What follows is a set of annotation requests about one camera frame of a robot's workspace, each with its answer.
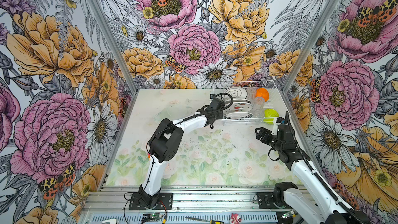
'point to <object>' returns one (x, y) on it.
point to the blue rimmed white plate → (238, 115)
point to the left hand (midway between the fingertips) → (217, 115)
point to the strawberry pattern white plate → (242, 107)
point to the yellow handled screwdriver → (212, 222)
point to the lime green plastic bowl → (269, 114)
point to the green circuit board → (151, 216)
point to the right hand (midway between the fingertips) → (261, 136)
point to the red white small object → (235, 219)
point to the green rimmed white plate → (236, 92)
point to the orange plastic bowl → (262, 92)
